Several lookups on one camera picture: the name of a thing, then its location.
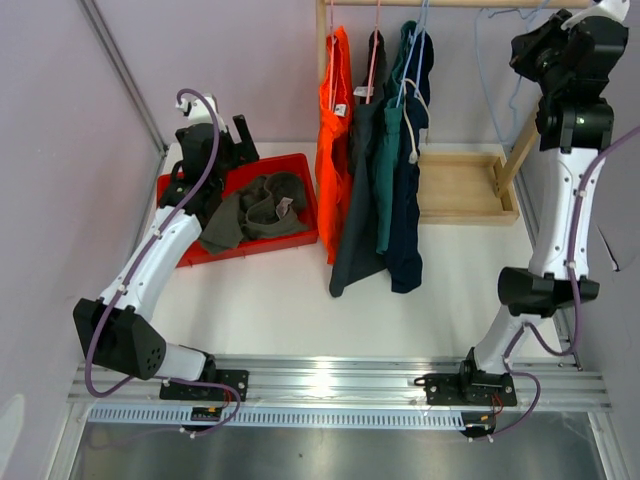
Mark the pink hanger of grey shorts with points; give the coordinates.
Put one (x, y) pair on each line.
(364, 94)

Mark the blue hanger of teal shorts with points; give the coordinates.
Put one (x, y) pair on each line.
(415, 57)

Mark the wooden clothes rack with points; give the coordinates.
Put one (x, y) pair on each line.
(472, 184)

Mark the teal green shorts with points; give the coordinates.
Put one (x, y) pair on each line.
(386, 155)

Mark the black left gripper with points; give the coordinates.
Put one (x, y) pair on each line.
(242, 152)

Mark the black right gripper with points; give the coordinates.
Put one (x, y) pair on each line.
(526, 46)

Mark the orange shorts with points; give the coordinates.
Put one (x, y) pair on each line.
(334, 181)

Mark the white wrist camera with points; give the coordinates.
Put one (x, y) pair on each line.
(615, 10)
(196, 112)

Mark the olive green shorts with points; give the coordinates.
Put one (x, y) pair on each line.
(266, 208)

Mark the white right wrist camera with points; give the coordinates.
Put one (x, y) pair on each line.
(615, 10)

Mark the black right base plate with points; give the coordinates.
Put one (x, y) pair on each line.
(479, 390)

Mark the aluminium mounting rail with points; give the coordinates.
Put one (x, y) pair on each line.
(388, 383)

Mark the light blue wire hanger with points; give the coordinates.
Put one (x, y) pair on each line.
(528, 18)

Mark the slotted grey cable duct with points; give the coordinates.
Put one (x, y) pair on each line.
(413, 419)

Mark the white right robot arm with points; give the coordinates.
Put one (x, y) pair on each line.
(570, 57)

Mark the dark grey shorts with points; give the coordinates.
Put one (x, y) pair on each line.
(357, 258)

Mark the navy blue shorts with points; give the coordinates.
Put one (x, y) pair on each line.
(403, 259)

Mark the red plastic tray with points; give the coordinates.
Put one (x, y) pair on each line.
(295, 163)

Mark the pink hanger of orange shorts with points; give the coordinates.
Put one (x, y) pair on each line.
(339, 69)

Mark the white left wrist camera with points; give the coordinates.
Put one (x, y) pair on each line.
(196, 112)

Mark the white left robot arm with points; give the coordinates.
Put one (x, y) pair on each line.
(115, 330)

